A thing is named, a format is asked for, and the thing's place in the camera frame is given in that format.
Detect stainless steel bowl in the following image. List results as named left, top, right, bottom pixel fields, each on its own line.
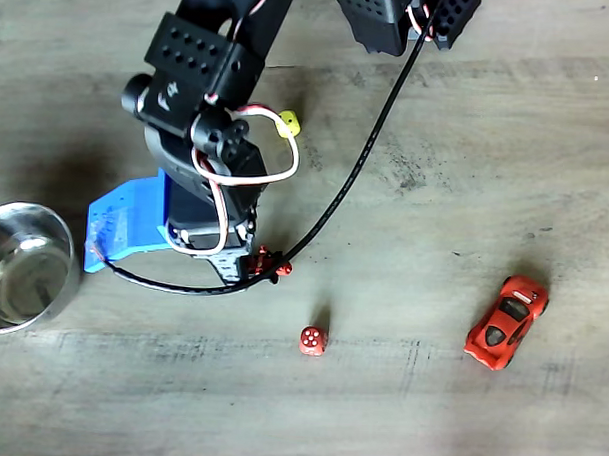
left=0, top=200, right=84, bottom=337

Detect red die white pips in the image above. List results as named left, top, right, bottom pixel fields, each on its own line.
left=298, top=325, right=330, bottom=359

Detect pale lime-yellow die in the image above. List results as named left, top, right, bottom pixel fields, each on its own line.
left=277, top=109, right=303, bottom=139

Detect red toy sports car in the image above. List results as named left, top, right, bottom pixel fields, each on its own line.
left=462, top=272, right=552, bottom=373

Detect blue printed camera mount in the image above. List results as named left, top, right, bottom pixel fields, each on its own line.
left=82, top=164, right=173, bottom=277

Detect white red servo wire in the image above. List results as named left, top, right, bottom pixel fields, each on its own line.
left=186, top=101, right=304, bottom=263
left=404, top=0, right=437, bottom=44

